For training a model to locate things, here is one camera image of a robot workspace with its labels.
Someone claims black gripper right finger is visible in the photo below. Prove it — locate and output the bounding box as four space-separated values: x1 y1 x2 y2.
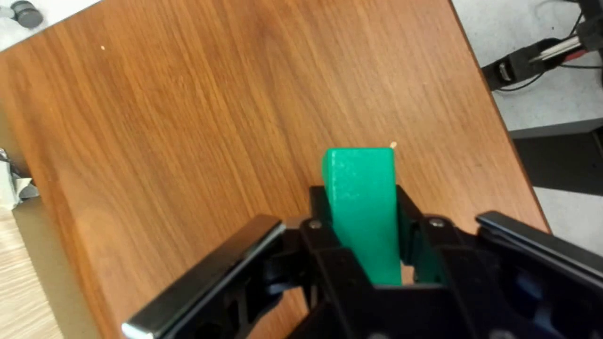
477 211 603 290

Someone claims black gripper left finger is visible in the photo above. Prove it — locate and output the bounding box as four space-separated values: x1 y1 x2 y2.
120 215 286 339

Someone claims green block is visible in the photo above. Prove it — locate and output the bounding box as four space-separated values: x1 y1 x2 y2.
322 147 401 286

